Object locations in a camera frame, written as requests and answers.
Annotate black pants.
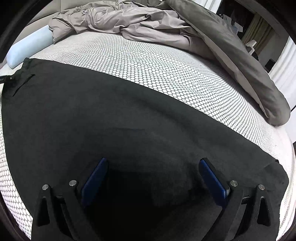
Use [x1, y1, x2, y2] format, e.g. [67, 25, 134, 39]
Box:
[1, 59, 288, 240]

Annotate white textured mattress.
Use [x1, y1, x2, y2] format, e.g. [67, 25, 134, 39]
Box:
[1, 32, 295, 240]

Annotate white curtain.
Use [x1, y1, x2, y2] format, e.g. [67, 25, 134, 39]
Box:
[269, 37, 296, 109]

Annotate light blue pillow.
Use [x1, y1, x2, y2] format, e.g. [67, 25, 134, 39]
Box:
[6, 25, 53, 69]

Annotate grey crumpled duvet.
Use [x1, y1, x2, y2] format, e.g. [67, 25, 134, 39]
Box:
[49, 1, 290, 126]

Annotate beige headboard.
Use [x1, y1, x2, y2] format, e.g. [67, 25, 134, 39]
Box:
[15, 1, 120, 43]

